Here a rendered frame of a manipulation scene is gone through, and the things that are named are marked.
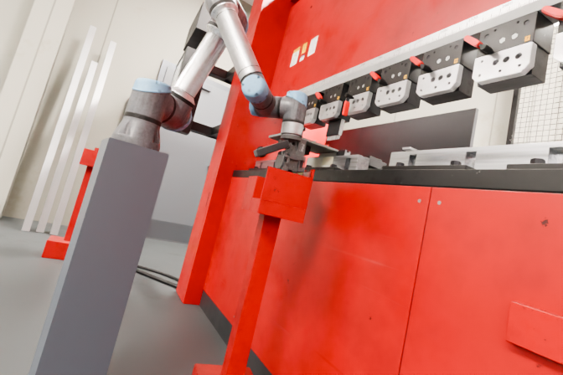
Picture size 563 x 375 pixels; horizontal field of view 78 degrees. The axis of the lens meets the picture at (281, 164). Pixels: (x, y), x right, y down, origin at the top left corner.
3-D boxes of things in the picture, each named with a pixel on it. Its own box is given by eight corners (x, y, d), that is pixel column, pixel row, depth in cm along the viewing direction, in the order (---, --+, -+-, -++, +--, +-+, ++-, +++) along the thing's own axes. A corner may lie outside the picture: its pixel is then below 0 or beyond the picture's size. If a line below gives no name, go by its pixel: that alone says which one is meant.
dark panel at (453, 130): (318, 189, 252) (332, 132, 258) (321, 190, 253) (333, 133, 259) (460, 202, 151) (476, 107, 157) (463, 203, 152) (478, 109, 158)
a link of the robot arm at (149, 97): (116, 109, 110) (128, 69, 112) (141, 121, 123) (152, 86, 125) (148, 115, 107) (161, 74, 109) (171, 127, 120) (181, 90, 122)
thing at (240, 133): (175, 290, 234) (256, -13, 265) (283, 302, 271) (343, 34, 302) (182, 303, 212) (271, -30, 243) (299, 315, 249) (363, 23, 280)
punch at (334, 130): (324, 140, 165) (328, 121, 166) (327, 141, 166) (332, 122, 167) (337, 138, 156) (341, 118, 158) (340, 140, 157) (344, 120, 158)
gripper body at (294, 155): (304, 174, 114) (309, 138, 115) (280, 169, 111) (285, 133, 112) (295, 174, 121) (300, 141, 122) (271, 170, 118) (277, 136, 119)
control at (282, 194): (240, 208, 125) (253, 160, 128) (281, 217, 131) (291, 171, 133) (256, 213, 107) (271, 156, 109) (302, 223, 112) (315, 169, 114)
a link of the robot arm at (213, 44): (136, 113, 122) (218, -15, 125) (160, 125, 136) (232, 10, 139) (162, 129, 119) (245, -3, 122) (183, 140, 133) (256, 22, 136)
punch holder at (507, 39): (470, 84, 98) (479, 30, 100) (488, 94, 102) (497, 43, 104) (528, 69, 85) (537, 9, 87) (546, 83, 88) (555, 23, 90)
